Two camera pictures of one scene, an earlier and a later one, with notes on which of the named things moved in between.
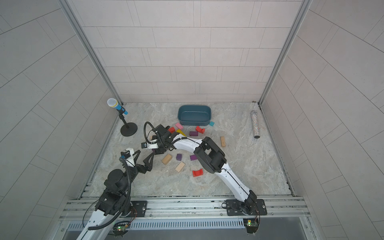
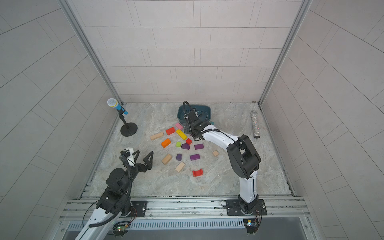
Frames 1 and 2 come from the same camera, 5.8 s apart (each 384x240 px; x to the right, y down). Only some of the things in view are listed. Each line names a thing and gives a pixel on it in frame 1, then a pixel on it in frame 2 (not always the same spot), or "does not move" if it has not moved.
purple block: (193, 157) does not move
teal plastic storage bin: (194, 115) does not move
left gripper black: (143, 170) does not move
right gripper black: (160, 149) → (188, 125)
